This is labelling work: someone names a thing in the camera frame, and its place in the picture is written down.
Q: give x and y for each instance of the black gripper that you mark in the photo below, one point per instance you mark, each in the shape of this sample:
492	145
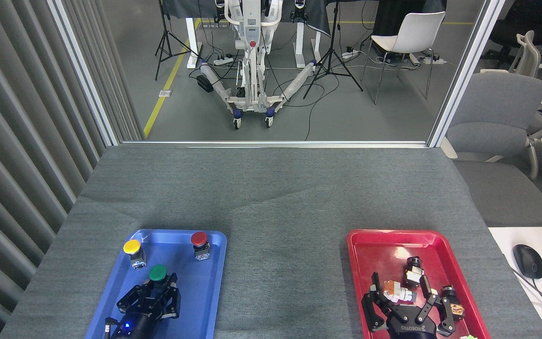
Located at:
414	329
137	327

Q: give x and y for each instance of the green push button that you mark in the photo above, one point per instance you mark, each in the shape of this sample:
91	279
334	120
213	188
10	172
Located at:
157	272

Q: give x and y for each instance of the yellow push button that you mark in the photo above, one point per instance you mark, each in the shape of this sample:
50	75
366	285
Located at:
131	246

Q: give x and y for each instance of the red push button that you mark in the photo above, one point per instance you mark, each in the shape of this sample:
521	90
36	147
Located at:
199	238

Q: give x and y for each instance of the blue plastic tray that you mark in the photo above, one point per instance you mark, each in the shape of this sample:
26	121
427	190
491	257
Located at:
200	301

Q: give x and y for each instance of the small green item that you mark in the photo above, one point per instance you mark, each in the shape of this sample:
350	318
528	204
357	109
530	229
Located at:
469	337

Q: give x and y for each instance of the red plastic tray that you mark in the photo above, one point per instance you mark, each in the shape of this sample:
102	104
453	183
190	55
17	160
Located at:
374	254

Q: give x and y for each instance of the white side desk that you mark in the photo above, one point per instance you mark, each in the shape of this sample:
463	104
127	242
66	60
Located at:
506	238

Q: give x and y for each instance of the black computer mouse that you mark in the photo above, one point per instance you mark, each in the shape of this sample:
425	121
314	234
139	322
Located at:
528	260

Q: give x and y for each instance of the grey floor plate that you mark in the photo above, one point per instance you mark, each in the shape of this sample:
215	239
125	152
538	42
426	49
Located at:
165	93

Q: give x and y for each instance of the black power adapter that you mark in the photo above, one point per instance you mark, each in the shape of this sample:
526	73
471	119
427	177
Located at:
204	84

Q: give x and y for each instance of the grey office chair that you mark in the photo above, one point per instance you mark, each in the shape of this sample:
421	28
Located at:
497	103

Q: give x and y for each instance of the white power strip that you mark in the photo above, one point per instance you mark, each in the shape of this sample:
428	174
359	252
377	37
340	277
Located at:
350	54
433	60
223	60

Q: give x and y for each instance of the white desk leg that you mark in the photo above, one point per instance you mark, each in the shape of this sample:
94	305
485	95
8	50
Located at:
191	42
300	44

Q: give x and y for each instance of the black tripod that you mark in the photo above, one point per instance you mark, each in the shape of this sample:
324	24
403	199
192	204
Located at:
331	52
165	32

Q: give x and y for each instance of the white plastic chair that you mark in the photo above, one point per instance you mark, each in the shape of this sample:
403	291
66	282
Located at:
417	30

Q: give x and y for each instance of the white office chair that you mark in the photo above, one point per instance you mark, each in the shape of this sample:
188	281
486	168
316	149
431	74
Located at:
529	56

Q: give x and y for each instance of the white wheeled stand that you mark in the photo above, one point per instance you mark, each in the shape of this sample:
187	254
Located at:
251	28

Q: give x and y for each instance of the black office chair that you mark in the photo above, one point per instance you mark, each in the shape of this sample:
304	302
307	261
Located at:
511	28

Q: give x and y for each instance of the white orange switch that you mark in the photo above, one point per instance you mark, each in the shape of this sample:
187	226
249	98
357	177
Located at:
400	293

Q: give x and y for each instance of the black knob switch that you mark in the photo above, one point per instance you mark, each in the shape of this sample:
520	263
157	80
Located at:
412	270

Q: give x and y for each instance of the black orange switch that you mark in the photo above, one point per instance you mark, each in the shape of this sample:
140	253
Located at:
454	306

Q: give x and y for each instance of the silver frame rail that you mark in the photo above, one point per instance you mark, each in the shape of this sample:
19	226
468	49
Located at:
275	143

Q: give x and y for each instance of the silver frame post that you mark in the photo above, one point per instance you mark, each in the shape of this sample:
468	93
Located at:
464	70
83	70

